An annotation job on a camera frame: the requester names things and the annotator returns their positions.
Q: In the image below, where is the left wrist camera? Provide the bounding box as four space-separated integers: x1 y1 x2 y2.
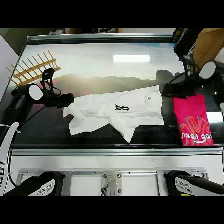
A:
40 67 58 95

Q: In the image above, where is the white T-shirt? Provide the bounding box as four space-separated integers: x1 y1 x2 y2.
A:
62 84 165 144

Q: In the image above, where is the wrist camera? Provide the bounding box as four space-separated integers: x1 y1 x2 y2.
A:
40 67 58 95
181 54 202 81

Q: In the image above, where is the silver frame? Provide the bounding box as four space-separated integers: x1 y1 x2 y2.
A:
9 32 224 197

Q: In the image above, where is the red T-shirt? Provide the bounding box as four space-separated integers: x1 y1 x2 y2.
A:
172 93 215 148

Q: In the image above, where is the black cable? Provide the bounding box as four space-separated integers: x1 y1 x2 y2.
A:
100 185 110 197
18 103 48 129

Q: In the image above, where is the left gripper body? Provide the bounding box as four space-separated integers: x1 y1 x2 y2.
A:
48 92 75 109

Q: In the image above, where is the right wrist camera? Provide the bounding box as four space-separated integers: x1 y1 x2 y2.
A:
181 54 202 81

